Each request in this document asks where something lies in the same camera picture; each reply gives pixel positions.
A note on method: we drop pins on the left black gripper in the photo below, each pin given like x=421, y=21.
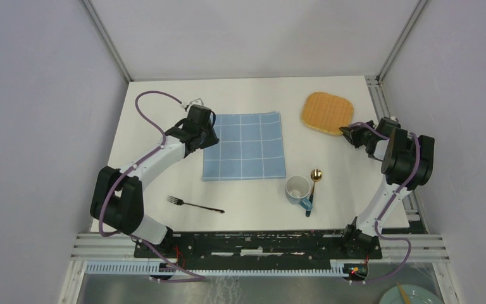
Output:
x=212, y=140

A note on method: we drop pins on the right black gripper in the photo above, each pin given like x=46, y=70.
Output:
x=352, y=133

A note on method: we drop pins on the woven bamboo placemat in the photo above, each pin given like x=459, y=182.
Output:
x=326, y=113

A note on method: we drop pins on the blue checked cloth napkin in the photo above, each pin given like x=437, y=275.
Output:
x=251, y=147

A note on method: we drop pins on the white blue mug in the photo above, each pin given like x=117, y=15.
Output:
x=297, y=191

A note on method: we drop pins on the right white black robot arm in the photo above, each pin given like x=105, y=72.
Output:
x=406, y=163

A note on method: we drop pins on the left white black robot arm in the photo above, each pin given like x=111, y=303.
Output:
x=118, y=199

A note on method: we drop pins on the black metal fork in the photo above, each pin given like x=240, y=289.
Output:
x=180, y=202

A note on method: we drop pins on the green plate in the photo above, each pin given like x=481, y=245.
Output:
x=415, y=294

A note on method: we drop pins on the wooden chopstick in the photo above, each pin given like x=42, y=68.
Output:
x=403, y=294

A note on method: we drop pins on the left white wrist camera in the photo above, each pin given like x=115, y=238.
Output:
x=197, y=101

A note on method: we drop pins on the gold spoon teal handle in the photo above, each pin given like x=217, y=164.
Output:
x=316, y=176

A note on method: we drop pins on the light blue cable duct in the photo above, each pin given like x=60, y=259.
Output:
x=159, y=269

